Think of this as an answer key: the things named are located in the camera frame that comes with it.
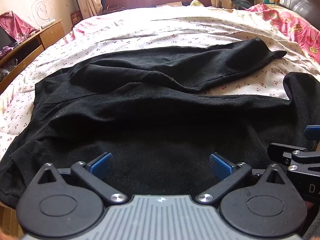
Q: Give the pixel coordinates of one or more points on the brown handbag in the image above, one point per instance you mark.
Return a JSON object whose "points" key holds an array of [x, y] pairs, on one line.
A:
{"points": [[113, 8]]}

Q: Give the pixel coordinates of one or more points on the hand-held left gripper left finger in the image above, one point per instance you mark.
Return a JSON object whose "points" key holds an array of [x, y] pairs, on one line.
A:
{"points": [[101, 166]]}

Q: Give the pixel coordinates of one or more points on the small red box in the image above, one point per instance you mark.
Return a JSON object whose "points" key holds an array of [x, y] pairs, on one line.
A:
{"points": [[76, 18]]}

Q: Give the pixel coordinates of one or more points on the black television screen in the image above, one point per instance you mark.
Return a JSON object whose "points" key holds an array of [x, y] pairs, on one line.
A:
{"points": [[4, 38]]}

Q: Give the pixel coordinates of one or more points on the pink floral quilt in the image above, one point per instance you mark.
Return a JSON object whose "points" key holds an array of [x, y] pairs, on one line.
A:
{"points": [[287, 22]]}

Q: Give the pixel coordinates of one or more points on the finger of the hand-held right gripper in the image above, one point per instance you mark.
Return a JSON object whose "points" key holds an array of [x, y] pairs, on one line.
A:
{"points": [[312, 132], [287, 151]]}

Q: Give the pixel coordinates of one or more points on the purple cloth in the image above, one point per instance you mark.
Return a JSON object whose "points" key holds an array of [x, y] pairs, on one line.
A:
{"points": [[6, 51]]}

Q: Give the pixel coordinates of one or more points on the black pants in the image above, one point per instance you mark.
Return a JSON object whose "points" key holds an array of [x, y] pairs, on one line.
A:
{"points": [[150, 110]]}

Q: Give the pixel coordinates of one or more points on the pink patterned cloth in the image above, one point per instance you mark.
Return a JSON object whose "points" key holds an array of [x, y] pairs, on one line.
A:
{"points": [[15, 25]]}

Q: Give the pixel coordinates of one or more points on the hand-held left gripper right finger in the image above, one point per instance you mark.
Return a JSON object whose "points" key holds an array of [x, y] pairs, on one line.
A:
{"points": [[220, 166]]}

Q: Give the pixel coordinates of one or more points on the cherry print bed sheet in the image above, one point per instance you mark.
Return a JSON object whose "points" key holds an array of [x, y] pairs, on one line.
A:
{"points": [[175, 30]]}

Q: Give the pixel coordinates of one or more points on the loose papers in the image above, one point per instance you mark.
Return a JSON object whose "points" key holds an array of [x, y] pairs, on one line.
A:
{"points": [[170, 4]]}

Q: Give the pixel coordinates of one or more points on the white tube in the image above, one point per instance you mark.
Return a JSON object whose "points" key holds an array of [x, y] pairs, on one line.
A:
{"points": [[48, 23]]}

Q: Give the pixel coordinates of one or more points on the long wooden cabinet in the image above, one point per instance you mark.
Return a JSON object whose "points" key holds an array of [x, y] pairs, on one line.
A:
{"points": [[48, 36]]}

